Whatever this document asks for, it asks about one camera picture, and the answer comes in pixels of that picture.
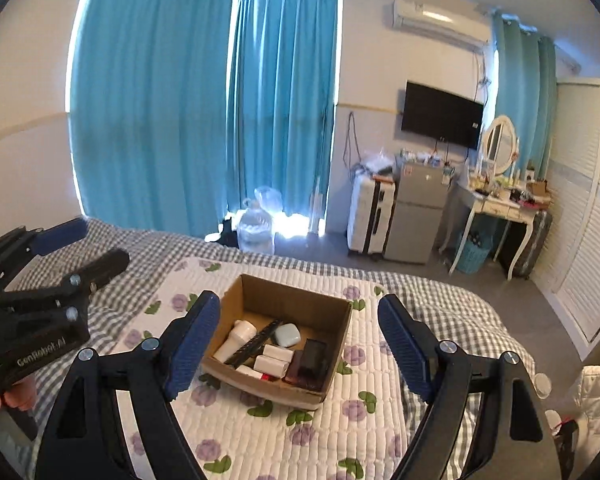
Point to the person's left hand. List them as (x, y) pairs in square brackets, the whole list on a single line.
[(17, 395)]

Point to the white air conditioner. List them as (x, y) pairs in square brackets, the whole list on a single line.
[(440, 22)]

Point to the grey mini fridge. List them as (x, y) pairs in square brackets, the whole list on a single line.
[(415, 215)]

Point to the large white charger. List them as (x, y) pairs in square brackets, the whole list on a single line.
[(270, 365)]

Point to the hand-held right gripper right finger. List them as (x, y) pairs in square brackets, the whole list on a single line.
[(405, 345)]

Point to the crumpled clear plastic bag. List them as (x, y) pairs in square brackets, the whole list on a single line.
[(267, 197)]

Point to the small white charger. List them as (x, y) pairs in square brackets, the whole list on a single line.
[(278, 352)]

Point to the black power adapter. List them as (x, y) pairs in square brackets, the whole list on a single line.
[(314, 355)]

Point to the white bottle with red cap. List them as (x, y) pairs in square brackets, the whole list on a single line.
[(250, 372)]

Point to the large water jug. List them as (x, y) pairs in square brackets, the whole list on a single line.
[(255, 232)]

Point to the cardboard box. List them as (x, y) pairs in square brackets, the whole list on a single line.
[(280, 390)]

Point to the white quilted jacket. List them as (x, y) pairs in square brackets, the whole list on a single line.
[(597, 400)]

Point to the phone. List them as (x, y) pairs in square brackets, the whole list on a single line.
[(292, 372)]

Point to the pale green earbuds case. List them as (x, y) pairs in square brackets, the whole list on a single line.
[(286, 335)]

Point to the wide blue curtain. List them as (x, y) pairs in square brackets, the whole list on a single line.
[(150, 90)]

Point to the brown box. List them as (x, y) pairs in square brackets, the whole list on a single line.
[(537, 187)]

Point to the black wall television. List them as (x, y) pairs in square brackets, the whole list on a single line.
[(442, 115)]

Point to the white dressing table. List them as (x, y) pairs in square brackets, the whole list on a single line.
[(495, 205)]

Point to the teal laundry basket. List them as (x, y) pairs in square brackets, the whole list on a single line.
[(472, 255)]

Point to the white oval mirror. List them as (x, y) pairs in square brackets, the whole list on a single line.
[(500, 142)]

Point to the white floral quilt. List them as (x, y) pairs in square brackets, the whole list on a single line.
[(300, 440)]

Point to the white louvered wardrobe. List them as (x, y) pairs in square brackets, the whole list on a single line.
[(585, 210)]

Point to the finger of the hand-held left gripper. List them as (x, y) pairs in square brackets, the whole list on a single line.
[(60, 232), (100, 267)]

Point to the white cylindrical bottle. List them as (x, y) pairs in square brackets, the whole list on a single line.
[(237, 337)]

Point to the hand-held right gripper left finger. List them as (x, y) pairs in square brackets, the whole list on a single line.
[(195, 345)]

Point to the white suitcase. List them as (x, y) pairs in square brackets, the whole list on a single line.
[(370, 215)]

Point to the teal curtain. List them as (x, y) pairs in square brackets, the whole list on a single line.
[(522, 90)]

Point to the narrow blue curtain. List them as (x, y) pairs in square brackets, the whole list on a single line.
[(285, 95)]

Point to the dark suitcase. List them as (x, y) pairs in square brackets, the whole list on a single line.
[(530, 245)]

